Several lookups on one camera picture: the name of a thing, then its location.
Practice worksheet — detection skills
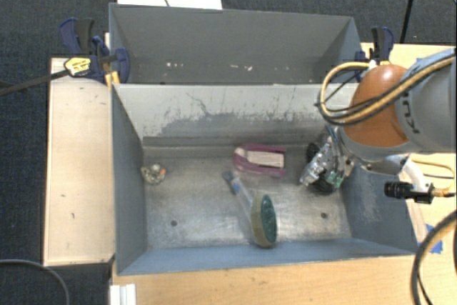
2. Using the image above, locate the purple and white packet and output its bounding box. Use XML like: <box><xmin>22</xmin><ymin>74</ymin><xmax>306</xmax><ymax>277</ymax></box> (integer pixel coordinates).
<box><xmin>232</xmin><ymin>142</ymin><xmax>288</xmax><ymax>179</ymax></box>

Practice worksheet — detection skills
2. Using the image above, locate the grey metal bin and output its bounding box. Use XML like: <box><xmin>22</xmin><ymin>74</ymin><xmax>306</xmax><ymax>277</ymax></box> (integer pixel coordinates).
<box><xmin>108</xmin><ymin>2</ymin><xmax>419</xmax><ymax>276</ymax></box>

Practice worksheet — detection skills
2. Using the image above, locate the pale wood board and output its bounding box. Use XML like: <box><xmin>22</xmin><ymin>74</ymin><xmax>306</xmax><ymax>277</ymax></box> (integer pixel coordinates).
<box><xmin>42</xmin><ymin>56</ymin><xmax>117</xmax><ymax>267</ymax></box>

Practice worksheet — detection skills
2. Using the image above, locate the green scrubber with clear handle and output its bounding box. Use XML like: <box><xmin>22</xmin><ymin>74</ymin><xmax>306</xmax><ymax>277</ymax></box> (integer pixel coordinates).
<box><xmin>221</xmin><ymin>170</ymin><xmax>278</xmax><ymax>249</ymax></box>

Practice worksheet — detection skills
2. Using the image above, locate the black cylinder on white bracket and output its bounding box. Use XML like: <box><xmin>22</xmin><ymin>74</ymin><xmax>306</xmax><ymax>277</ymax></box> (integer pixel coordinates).
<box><xmin>384</xmin><ymin>157</ymin><xmax>436</xmax><ymax>205</ymax></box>

